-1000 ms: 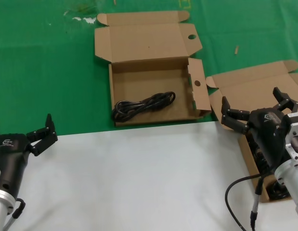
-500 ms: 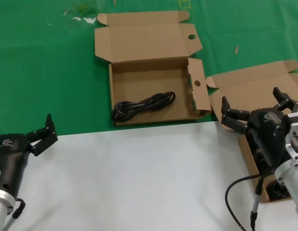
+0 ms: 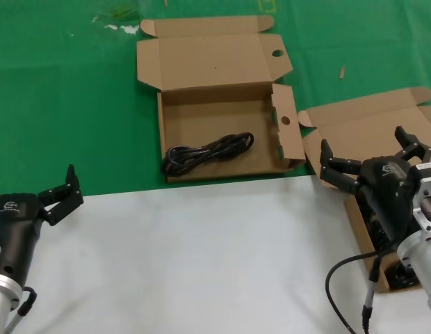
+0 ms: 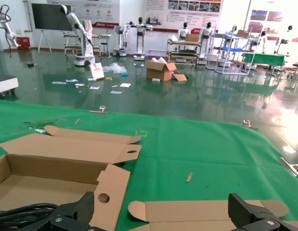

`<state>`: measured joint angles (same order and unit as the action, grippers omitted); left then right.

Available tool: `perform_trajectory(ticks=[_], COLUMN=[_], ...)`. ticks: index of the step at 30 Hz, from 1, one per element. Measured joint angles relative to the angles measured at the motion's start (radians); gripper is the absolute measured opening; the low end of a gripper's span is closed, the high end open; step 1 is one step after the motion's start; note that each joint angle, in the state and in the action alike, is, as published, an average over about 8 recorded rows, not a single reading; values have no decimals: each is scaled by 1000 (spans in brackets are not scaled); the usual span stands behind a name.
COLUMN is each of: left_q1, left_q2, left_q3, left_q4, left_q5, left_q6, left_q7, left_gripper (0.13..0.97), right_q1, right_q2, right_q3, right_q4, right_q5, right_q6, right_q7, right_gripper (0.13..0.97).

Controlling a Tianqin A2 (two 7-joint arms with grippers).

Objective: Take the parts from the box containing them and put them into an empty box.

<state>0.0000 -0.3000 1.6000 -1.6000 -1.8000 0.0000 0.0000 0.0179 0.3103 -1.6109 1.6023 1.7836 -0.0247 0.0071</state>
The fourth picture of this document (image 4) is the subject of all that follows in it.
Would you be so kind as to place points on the metal rack table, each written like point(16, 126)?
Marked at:
point(182, 54)

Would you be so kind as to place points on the wall photo panel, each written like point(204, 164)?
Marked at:
point(266, 18)

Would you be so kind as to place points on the metal binder clip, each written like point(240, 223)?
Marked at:
point(98, 112)
point(250, 127)

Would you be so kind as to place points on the printed paper sheet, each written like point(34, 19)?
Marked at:
point(94, 87)
point(71, 80)
point(79, 84)
point(116, 92)
point(58, 83)

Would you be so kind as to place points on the wheeled metal cart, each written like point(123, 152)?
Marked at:
point(295, 75)

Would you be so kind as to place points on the blue crumpled item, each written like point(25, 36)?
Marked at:
point(124, 74)

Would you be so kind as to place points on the small cardboard scrap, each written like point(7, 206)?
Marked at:
point(189, 177)

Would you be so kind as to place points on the loose cardboard flap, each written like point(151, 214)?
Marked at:
point(180, 77)

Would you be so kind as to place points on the green table cloth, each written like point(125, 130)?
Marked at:
point(199, 149)

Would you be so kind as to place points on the white humanoid robot black head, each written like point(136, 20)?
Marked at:
point(206, 33)
point(183, 32)
point(283, 41)
point(262, 39)

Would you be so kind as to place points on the metal workbench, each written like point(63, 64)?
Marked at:
point(69, 37)

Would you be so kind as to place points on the open cardboard mailer box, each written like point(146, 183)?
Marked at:
point(187, 211)

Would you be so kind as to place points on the small closed cardboard box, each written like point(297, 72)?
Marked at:
point(192, 38)
point(242, 33)

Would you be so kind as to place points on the black stool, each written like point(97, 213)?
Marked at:
point(104, 44)

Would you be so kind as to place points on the cardboard box with holed flaps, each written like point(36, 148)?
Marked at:
point(55, 149)

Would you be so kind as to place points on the white torn tape scrap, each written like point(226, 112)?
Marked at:
point(40, 131)

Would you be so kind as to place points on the crumpled clear plastic bags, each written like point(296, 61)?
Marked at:
point(115, 68)

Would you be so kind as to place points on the white humanoid robot arms outstretched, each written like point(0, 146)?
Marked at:
point(139, 38)

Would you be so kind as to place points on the white tube shelf frame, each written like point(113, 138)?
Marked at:
point(227, 65)

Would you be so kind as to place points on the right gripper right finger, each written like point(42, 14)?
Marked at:
point(250, 216)

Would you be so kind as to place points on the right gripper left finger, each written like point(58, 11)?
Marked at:
point(74, 214)

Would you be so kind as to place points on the small black floor object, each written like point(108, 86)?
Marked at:
point(30, 65)

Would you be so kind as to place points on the green covered table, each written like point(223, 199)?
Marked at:
point(264, 59)

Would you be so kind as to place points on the open cardboard shipping box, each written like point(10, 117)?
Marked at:
point(158, 72)

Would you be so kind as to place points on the red box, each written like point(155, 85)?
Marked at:
point(24, 43)

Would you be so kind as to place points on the grey jointed robot arm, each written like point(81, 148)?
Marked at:
point(9, 33)

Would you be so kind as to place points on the dark display screen on stand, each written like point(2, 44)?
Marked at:
point(48, 16)

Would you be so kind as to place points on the white red wall poster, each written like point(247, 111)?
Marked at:
point(98, 12)

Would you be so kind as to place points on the white and red carton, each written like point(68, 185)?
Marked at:
point(96, 71)

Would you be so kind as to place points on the wide wall poster with photos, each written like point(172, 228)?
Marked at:
point(182, 14)

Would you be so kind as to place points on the plain white paper sheet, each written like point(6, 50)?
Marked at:
point(125, 85)

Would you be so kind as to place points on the white robot on round base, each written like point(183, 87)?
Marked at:
point(120, 51)

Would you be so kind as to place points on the white wheeled cabinet base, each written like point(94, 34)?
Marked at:
point(4, 83)

